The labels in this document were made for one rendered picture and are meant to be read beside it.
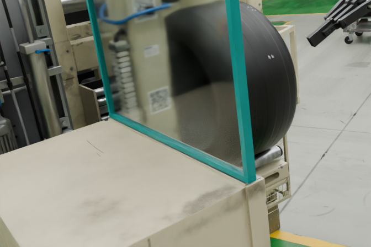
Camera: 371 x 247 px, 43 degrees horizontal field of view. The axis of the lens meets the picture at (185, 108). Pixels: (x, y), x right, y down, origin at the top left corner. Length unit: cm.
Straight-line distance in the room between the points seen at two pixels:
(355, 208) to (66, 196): 247
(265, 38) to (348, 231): 168
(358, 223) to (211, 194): 227
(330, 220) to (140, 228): 236
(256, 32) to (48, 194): 88
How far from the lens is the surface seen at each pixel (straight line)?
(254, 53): 149
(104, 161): 102
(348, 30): 724
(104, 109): 188
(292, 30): 473
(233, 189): 83
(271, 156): 177
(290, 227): 299
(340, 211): 314
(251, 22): 156
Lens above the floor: 167
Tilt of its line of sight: 19 degrees down
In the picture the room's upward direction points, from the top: 8 degrees counter-clockwise
